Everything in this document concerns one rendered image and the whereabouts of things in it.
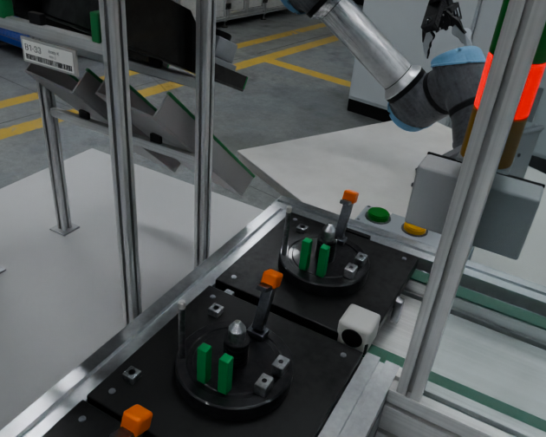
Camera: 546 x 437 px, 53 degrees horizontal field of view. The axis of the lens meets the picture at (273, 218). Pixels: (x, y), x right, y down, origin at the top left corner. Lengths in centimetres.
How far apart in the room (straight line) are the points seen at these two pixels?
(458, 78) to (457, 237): 81
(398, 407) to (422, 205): 27
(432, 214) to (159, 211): 71
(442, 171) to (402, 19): 347
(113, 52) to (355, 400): 48
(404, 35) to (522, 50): 354
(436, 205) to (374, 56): 86
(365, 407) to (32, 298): 57
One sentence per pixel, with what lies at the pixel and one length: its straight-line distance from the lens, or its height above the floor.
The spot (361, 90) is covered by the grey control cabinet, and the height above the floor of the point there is 19.
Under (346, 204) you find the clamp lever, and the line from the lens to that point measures 85.
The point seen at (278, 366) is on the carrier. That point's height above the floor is 100.
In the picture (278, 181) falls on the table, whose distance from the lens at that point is 133.
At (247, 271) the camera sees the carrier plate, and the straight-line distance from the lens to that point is 84.
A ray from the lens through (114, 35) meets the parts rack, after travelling 63.
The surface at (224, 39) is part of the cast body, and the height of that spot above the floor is 127.
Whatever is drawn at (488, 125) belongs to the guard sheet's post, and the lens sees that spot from 54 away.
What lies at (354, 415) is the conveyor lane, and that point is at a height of 95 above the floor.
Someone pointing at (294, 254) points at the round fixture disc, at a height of 99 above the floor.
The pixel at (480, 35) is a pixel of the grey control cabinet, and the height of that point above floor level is 75.
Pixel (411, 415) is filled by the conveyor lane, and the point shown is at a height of 93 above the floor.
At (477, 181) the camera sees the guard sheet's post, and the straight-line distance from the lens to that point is 54.
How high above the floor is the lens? 148
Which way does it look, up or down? 32 degrees down
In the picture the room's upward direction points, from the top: 6 degrees clockwise
